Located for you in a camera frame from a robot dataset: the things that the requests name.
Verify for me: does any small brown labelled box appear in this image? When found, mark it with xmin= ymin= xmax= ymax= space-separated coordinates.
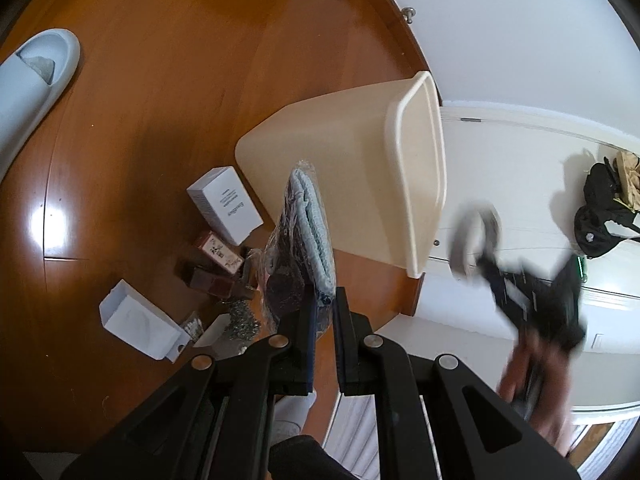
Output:
xmin=195 ymin=231 xmax=246 ymax=275

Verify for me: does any tan paper bag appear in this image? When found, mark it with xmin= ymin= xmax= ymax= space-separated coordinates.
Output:
xmin=614 ymin=150 xmax=640 ymax=212

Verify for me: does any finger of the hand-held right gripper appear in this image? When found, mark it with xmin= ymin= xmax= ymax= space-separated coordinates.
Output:
xmin=474 ymin=254 xmax=531 ymax=333

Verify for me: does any person's dark trouser leg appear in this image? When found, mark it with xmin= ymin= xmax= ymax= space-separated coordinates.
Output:
xmin=269 ymin=434 xmax=373 ymax=480

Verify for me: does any white rectangular carton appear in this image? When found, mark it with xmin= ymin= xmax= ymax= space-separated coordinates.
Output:
xmin=187 ymin=166 xmax=265 ymax=247

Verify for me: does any person's white sock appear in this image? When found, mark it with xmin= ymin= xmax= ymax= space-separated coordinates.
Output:
xmin=272 ymin=389 xmax=319 ymax=447

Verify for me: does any grey curved plastic piece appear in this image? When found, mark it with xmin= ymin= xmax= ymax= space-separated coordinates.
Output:
xmin=449 ymin=201 xmax=502 ymax=279

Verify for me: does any person's right hand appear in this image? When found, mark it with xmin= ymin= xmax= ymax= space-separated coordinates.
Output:
xmin=497 ymin=332 xmax=577 ymax=458

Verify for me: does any clear packet with blue cloth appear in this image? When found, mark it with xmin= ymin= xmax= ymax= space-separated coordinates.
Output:
xmin=260 ymin=160 xmax=337 ymax=336

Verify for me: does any pale blue slipper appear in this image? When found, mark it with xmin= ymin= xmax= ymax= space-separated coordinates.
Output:
xmin=0 ymin=28 xmax=81 ymax=183

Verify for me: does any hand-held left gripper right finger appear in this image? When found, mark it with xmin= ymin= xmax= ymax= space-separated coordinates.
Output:
xmin=332 ymin=287 xmax=581 ymax=480

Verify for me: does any white ribbed panel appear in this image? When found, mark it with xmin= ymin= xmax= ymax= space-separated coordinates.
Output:
xmin=324 ymin=392 xmax=387 ymax=480

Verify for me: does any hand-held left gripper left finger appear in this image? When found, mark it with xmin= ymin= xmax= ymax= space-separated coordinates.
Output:
xmin=62 ymin=285 xmax=321 ymax=480

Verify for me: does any cream plastic waste bin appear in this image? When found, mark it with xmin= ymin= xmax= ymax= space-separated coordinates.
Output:
xmin=235 ymin=71 xmax=447 ymax=278

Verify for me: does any black bag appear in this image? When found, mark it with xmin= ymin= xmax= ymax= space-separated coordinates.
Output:
xmin=573 ymin=157 xmax=640 ymax=261

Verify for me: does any dark brown box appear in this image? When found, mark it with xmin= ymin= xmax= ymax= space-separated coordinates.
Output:
xmin=179 ymin=259 xmax=257 ymax=303

